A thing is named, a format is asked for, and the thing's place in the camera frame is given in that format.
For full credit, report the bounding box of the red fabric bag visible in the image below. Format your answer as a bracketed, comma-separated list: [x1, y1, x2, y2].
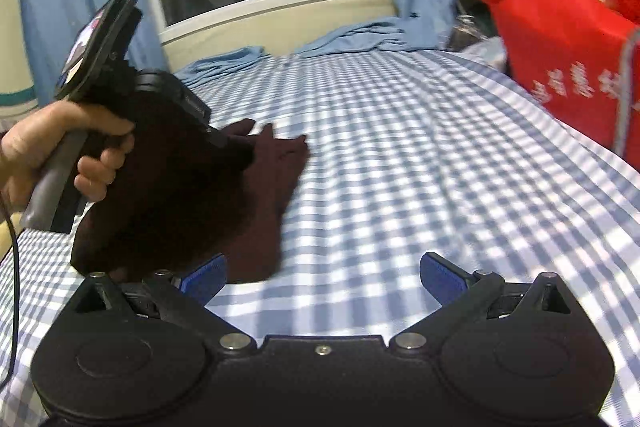
[473, 0, 640, 158]

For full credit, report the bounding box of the black cable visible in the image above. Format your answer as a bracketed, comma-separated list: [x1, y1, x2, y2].
[0, 193, 22, 394]

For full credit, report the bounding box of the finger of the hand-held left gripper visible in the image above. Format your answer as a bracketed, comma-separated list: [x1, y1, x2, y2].
[204, 127, 253, 164]

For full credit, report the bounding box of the cream and teal headboard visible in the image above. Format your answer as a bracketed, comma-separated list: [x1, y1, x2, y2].
[0, 83, 40, 124]

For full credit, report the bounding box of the maroon printed sweater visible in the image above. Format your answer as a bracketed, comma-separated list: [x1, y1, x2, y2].
[69, 96, 314, 286]

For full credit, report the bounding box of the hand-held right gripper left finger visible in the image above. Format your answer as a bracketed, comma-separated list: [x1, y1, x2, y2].
[74, 253, 257, 356]

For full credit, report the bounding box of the grey metal tube frame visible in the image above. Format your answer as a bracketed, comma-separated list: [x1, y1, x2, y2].
[612, 23, 640, 154]

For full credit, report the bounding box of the person's left hand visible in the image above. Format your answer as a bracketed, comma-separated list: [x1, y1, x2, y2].
[0, 99, 137, 214]

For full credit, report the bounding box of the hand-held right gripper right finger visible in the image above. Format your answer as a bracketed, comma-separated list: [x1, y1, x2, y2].
[389, 251, 572, 356]

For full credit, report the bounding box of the blue checked bed sheet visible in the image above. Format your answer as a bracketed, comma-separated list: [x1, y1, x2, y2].
[0, 47, 640, 427]

